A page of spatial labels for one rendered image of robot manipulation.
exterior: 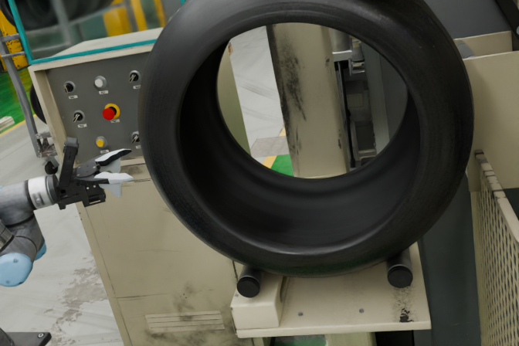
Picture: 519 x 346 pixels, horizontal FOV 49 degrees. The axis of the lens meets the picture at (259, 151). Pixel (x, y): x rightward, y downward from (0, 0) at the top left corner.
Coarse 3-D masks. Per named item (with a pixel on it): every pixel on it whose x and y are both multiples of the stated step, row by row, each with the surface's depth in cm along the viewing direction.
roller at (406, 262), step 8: (408, 248) 107; (400, 256) 103; (408, 256) 104; (392, 264) 101; (400, 264) 100; (408, 264) 101; (392, 272) 100; (400, 272) 100; (408, 272) 100; (392, 280) 101; (400, 280) 100; (408, 280) 100
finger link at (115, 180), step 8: (96, 176) 132; (104, 176) 132; (112, 176) 131; (120, 176) 131; (128, 176) 131; (104, 184) 133; (112, 184) 132; (120, 184) 132; (112, 192) 134; (120, 192) 133
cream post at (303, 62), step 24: (288, 24) 123; (312, 24) 123; (288, 48) 125; (312, 48) 124; (288, 72) 127; (312, 72) 127; (288, 96) 130; (312, 96) 129; (336, 96) 132; (288, 120) 132; (312, 120) 131; (336, 120) 130; (288, 144) 134; (312, 144) 133; (336, 144) 132; (312, 168) 136; (336, 168) 134; (336, 336) 153; (360, 336) 152
